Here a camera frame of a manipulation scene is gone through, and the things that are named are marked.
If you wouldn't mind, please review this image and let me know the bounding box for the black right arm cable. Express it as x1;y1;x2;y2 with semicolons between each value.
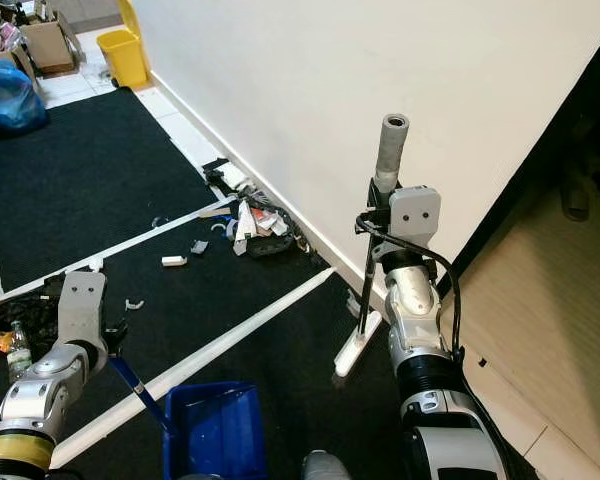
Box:
356;218;466;366

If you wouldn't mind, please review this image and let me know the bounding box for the mixed colourful rubbish heap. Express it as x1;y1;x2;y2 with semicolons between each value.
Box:
230;195;311;256

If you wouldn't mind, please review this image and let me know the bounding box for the grey robot right leg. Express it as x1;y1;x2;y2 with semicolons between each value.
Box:
300;450;361;480

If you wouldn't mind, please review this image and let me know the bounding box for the blue plastic bag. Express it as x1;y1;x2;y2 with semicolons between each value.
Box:
0;58;51;134

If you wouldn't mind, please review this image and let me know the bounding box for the tall cardboard box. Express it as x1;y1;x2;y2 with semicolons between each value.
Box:
20;18;79;76

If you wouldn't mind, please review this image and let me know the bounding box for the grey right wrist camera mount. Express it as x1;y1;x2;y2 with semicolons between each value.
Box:
388;186;443;251

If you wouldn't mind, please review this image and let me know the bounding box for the low cardboard box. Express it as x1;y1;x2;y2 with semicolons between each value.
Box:
0;50;31;73

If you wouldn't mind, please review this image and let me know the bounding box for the clear plastic bottle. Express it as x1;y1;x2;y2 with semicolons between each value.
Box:
8;322;33;381

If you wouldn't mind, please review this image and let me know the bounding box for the blue plastic dustpan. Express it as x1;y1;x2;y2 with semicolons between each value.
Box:
108;355;269;480

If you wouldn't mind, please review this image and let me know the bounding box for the white broom with grey grip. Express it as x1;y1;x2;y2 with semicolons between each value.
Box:
332;113;411;379

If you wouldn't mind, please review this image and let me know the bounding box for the yellow waste bin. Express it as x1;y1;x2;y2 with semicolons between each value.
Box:
95;28;149;89

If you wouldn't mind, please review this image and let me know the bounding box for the black floor mat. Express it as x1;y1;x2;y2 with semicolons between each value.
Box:
0;88;401;480

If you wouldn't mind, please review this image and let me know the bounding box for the black crumpled tape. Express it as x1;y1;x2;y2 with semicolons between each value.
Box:
202;158;229;187

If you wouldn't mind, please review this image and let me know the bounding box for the white flat box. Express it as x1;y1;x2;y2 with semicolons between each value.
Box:
218;165;253;193

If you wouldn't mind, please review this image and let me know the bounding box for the black crumpled rubbish pile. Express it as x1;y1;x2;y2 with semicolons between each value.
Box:
0;295;66;351

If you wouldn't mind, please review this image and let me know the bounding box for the colourful clutter pile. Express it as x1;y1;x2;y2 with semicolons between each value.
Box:
0;0;41;46

